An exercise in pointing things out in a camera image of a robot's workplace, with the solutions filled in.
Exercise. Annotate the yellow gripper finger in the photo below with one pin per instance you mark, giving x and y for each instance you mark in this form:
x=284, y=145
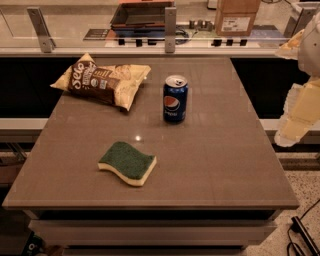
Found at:
x=291, y=49
x=301, y=112

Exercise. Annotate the green and yellow sponge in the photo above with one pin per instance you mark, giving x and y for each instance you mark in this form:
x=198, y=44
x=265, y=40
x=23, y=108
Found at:
x=128, y=163

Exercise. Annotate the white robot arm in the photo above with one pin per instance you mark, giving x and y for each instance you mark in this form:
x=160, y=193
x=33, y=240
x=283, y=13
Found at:
x=310, y=49

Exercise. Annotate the brown cardboard box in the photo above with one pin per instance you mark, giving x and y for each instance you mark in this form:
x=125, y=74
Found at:
x=235, y=17

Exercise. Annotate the black power strip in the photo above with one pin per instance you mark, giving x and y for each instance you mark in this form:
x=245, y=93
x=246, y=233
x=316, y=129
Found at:
x=298, y=227

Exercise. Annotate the blue Pepsi can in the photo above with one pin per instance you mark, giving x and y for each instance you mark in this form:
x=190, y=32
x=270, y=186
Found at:
x=175, y=93

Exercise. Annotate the grey table with drawers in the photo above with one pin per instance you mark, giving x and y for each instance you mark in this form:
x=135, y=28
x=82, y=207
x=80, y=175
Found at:
x=188, y=165

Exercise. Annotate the dark tray stack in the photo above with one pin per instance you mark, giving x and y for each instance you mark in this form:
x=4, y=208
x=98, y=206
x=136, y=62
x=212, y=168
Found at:
x=140, y=14

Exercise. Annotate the brown and yellow chip bag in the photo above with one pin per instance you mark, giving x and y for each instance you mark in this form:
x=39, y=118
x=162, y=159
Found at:
x=114, y=84

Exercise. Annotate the right metal glass bracket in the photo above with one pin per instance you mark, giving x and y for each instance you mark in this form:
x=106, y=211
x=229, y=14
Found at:
x=301, y=14

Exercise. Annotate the metal glass bracket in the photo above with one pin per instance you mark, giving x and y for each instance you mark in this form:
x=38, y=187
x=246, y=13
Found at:
x=301, y=14
x=45, y=40
x=170, y=29

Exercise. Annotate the middle metal glass bracket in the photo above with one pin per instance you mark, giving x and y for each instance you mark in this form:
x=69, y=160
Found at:
x=170, y=29

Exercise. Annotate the left metal glass bracket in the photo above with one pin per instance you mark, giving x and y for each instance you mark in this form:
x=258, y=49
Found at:
x=45, y=40

